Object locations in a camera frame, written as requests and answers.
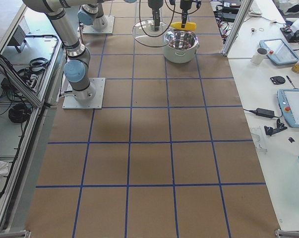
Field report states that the black power adapter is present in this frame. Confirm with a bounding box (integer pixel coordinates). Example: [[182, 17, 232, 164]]
[[255, 108, 275, 119]]

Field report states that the brown paper table cover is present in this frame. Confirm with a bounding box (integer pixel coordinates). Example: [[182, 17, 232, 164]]
[[26, 0, 279, 238]]

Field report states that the yellow corn cob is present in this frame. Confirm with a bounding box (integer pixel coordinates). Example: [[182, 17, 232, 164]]
[[171, 22, 196, 31]]

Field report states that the glass pot lid with knob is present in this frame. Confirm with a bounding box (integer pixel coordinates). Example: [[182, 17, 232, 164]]
[[132, 20, 175, 48]]

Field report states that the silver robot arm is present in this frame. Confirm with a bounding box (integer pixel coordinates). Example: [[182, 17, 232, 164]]
[[78, 0, 196, 32], [24, 0, 105, 101]]

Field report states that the blue teach pendant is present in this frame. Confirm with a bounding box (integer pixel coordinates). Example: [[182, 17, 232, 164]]
[[277, 89, 299, 128], [259, 38, 299, 65]]

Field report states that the blue teach pendant near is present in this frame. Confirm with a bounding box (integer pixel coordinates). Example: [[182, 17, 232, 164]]
[[277, 89, 299, 128]]

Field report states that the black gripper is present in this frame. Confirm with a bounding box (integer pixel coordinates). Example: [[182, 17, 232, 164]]
[[148, 0, 164, 31], [180, 0, 192, 29]]

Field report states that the white mug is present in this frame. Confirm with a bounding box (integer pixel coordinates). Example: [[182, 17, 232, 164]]
[[250, 47, 268, 65]]

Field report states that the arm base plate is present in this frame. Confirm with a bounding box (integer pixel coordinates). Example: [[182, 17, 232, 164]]
[[62, 78, 106, 110], [83, 15, 115, 35]]

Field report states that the white metal cooking pot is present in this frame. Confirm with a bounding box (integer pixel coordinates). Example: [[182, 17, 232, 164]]
[[163, 29, 199, 63]]

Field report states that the blue teach pendant far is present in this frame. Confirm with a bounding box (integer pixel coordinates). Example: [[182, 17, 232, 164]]
[[259, 38, 299, 65]]

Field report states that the black pen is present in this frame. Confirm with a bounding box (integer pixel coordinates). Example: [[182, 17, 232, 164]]
[[286, 75, 296, 89]]

